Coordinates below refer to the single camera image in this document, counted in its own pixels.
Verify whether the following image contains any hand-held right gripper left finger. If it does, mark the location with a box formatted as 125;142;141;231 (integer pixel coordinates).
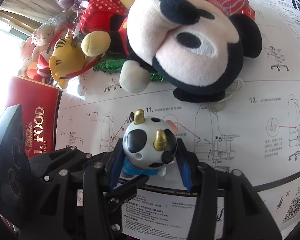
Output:
20;139;150;240

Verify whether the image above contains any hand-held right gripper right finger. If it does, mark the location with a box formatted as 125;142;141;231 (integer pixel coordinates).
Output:
175;137;283;240

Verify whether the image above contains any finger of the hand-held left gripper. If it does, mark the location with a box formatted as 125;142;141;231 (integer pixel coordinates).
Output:
29;146;111;181

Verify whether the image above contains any cow figurine with gold horns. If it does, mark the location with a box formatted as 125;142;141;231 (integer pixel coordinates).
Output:
120;109;178;180

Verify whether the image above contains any red gold printed box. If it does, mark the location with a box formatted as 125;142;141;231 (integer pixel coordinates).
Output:
5;75;61;160

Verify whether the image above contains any pink plush with santa hat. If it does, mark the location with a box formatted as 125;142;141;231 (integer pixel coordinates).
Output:
36;51;53;83

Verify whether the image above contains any yellow tiger plush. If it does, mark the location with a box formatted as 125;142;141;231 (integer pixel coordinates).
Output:
49;29;101;90

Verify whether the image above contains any beige teddy bear plush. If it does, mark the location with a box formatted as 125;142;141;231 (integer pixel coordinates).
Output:
31;24;55;58

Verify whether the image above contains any black mouse plush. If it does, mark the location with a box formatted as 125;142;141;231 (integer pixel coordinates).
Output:
81;0;263;103

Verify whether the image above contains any red polka dot plush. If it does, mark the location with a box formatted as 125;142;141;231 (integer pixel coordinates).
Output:
79;0;130;35

